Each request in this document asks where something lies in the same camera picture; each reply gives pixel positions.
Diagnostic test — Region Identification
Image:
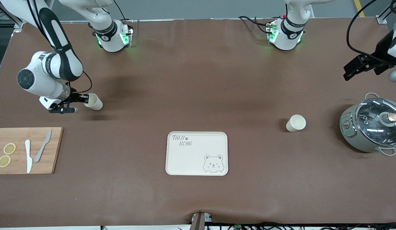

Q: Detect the white IKEA cup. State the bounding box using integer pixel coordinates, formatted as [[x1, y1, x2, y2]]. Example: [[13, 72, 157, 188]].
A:
[[83, 93, 103, 111], [286, 114, 306, 133]]

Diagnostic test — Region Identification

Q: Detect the wooden cutting board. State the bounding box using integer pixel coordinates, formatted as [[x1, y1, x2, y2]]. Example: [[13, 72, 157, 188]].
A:
[[0, 127, 64, 175]]

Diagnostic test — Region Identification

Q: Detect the glass pot lid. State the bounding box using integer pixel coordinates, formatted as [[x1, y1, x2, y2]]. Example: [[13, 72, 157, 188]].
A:
[[355, 97, 396, 148]]

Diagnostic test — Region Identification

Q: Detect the grey plastic knife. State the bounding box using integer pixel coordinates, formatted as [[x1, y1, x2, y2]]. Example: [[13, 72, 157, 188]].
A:
[[34, 129, 52, 163]]

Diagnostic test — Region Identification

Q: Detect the grey-green electric pot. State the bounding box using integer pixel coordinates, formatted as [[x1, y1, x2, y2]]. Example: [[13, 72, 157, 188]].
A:
[[339, 93, 396, 156]]

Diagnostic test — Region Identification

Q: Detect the white plastic knife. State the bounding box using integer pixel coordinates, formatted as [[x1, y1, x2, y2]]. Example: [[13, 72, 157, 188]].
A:
[[25, 140, 33, 174]]

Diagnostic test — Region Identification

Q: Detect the brown table cover mat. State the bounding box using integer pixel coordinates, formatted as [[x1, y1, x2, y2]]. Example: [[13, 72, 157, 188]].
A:
[[0, 18, 396, 228]]

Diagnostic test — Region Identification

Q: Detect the cream bear print tray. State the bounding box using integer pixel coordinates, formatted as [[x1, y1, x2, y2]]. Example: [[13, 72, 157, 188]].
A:
[[166, 131, 229, 176]]

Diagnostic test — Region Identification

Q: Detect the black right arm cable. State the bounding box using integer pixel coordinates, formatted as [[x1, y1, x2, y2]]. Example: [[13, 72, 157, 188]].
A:
[[25, 0, 93, 95]]

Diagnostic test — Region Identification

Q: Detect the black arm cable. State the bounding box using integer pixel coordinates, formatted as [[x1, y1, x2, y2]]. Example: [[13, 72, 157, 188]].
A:
[[25, 0, 93, 95], [346, 0, 382, 58]]

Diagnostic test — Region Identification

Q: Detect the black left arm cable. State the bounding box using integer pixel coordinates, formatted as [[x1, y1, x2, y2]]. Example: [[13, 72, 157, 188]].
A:
[[346, 0, 382, 58]]

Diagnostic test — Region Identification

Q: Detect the aluminium frame profile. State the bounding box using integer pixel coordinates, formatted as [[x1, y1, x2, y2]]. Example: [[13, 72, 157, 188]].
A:
[[376, 0, 396, 25], [0, 0, 26, 32]]

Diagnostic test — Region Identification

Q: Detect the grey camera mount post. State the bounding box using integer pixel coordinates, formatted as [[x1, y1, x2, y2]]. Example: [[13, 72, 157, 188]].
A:
[[189, 211, 214, 230]]

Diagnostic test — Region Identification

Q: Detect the black cable bundle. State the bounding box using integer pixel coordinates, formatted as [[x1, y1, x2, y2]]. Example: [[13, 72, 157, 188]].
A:
[[177, 222, 396, 230]]

